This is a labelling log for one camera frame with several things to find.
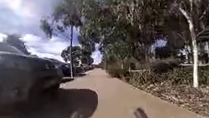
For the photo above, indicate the round distant tree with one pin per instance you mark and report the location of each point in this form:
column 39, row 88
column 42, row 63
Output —
column 72, row 53

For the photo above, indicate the slim trunk tree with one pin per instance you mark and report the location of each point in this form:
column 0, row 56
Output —
column 71, row 56

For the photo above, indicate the row of trees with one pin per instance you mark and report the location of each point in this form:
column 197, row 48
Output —
column 124, row 27

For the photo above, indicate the tan paved path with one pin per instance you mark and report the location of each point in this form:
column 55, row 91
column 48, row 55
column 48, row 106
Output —
column 117, row 101

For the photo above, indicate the row of bushes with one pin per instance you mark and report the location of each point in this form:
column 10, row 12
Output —
column 159, row 66

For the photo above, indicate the row of parked cars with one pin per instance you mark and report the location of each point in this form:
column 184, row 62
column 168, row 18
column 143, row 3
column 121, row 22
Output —
column 23, row 78

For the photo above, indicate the white trunk tree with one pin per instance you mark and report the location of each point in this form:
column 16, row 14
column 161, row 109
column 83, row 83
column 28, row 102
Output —
column 194, row 58

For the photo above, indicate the brown mulch bed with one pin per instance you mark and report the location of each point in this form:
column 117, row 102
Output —
column 187, row 95

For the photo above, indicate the shelter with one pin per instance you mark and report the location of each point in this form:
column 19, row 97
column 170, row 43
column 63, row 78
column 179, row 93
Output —
column 208, row 33

